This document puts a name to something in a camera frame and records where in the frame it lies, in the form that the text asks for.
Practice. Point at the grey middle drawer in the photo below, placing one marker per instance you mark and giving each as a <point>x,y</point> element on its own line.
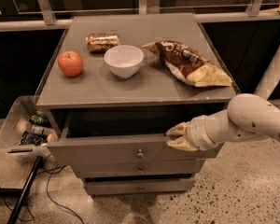
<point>139,168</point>

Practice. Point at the grey bottom drawer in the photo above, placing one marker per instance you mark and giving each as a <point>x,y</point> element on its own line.
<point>155,185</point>

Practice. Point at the gold soda can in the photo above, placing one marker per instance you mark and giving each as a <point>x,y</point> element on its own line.
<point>101,42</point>

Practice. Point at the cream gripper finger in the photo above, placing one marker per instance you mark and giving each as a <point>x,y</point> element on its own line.
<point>181,143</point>
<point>179,130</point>

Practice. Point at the white plastic bottle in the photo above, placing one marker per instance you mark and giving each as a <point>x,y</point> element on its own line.
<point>24,125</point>

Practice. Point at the white diagonal post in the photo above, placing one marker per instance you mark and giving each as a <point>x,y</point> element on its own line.
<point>270,78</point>

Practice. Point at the blue snack packet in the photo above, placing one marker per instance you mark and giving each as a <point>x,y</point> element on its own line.
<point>32,139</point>

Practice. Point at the grey drawer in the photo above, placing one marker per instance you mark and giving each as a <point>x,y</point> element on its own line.
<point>139,168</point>
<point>101,136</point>
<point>155,185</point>

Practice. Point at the black pole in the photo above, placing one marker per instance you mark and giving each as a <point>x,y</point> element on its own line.
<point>25,191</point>

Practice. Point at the green snack packet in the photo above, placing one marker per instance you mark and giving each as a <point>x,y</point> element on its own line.
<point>39,118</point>

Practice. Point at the red apple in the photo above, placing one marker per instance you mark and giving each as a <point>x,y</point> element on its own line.
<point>70,63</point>

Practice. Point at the metal railing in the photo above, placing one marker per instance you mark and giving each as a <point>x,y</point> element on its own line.
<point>25,15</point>

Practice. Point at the clear plastic bin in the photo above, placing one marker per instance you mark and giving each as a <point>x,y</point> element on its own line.
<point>22,108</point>

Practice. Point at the brown yellow chip bag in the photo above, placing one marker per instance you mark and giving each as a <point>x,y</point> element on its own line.
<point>189,65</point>

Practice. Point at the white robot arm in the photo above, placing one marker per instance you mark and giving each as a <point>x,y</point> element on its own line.
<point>247,117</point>

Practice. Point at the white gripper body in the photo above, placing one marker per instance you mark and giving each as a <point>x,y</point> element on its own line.
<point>197,134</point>

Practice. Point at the grey drawer cabinet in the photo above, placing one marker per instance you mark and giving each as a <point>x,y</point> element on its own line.
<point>153,86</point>

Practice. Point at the grey top drawer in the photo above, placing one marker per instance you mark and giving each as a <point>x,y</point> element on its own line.
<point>101,136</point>

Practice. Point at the white bowl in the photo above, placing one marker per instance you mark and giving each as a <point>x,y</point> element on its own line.
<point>124,60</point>

